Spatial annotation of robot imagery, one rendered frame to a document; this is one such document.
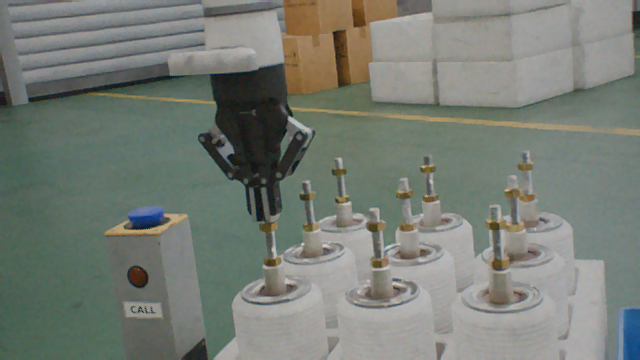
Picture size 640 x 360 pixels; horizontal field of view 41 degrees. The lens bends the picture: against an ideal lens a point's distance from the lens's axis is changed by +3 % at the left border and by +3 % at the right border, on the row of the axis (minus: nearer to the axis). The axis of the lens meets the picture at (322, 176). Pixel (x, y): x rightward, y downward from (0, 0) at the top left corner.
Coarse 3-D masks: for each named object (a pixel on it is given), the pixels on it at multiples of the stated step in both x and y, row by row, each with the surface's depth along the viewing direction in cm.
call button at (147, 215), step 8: (144, 208) 98; (152, 208) 97; (160, 208) 97; (128, 216) 96; (136, 216) 95; (144, 216) 95; (152, 216) 96; (160, 216) 96; (136, 224) 96; (144, 224) 96; (152, 224) 96
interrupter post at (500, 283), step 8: (488, 272) 80; (496, 272) 79; (504, 272) 79; (488, 280) 80; (496, 280) 79; (504, 280) 79; (512, 280) 80; (496, 288) 79; (504, 288) 79; (512, 288) 80; (496, 296) 80; (504, 296) 79; (512, 296) 80
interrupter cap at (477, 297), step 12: (468, 288) 83; (480, 288) 83; (516, 288) 82; (528, 288) 82; (468, 300) 80; (480, 300) 80; (516, 300) 80; (528, 300) 79; (540, 300) 78; (492, 312) 77; (504, 312) 77; (516, 312) 77
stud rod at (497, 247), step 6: (492, 210) 78; (498, 210) 78; (492, 216) 78; (498, 216) 78; (492, 234) 79; (498, 234) 79; (492, 240) 79; (498, 240) 79; (492, 246) 79; (498, 246) 79; (498, 252) 79; (498, 258) 79
